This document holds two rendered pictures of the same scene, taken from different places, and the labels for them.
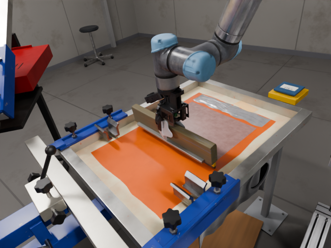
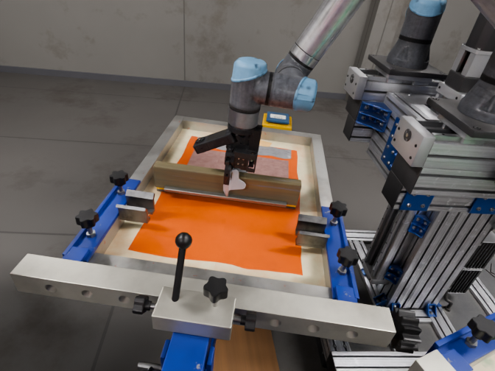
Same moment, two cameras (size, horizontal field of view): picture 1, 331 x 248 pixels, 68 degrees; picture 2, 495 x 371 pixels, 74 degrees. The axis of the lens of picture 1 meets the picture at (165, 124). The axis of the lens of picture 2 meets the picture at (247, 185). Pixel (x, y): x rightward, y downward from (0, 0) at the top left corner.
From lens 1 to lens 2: 0.57 m
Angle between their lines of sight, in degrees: 41
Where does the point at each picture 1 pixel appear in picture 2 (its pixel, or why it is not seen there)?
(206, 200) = (333, 234)
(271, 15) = (148, 36)
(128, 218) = (287, 287)
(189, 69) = (304, 97)
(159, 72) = (248, 105)
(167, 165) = (247, 223)
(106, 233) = (310, 304)
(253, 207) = not seen: hidden behind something
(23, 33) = not seen: outside the picture
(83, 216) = (266, 305)
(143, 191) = (254, 260)
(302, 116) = (317, 140)
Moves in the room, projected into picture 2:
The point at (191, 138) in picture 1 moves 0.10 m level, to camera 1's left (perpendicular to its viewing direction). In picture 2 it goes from (273, 181) to (247, 196)
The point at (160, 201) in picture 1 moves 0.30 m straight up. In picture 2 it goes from (283, 260) to (309, 151)
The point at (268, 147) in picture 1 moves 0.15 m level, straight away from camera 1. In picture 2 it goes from (323, 173) to (303, 151)
